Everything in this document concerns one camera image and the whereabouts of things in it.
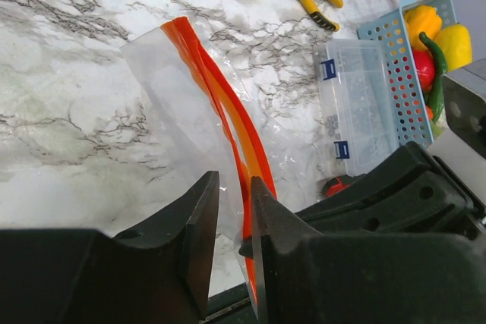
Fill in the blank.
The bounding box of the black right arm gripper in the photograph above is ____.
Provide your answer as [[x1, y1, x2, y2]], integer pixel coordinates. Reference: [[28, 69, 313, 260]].
[[238, 58, 486, 324]]

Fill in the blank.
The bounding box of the red apple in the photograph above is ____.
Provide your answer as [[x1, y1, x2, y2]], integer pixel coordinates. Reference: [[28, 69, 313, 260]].
[[412, 49, 435, 92]]

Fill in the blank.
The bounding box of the green chili pepper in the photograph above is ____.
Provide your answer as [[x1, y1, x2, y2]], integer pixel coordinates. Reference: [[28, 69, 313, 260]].
[[418, 32, 448, 124]]

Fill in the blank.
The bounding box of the red black utility knife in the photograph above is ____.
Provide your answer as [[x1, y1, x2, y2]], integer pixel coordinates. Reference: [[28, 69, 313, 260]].
[[321, 175, 364, 198]]

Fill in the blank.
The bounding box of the light blue plastic basket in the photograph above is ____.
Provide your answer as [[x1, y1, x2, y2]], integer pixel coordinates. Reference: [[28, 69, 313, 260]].
[[357, 0, 456, 148]]

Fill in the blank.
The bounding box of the orange yellow bell pepper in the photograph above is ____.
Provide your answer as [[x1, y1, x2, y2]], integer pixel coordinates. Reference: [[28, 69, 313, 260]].
[[404, 5, 443, 51]]

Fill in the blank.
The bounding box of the yellow lemon squash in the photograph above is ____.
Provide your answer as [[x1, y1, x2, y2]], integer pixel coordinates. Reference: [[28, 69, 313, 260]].
[[434, 24, 473, 71]]

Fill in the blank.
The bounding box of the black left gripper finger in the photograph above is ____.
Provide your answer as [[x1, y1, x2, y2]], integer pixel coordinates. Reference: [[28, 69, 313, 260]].
[[1, 171, 219, 323]]

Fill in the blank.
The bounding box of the clear plastic screw box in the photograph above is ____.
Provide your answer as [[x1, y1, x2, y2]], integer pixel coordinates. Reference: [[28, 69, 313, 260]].
[[312, 39, 399, 177]]

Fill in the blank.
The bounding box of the clear zip bag orange zipper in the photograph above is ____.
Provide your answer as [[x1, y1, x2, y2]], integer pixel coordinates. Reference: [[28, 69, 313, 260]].
[[119, 16, 327, 306]]

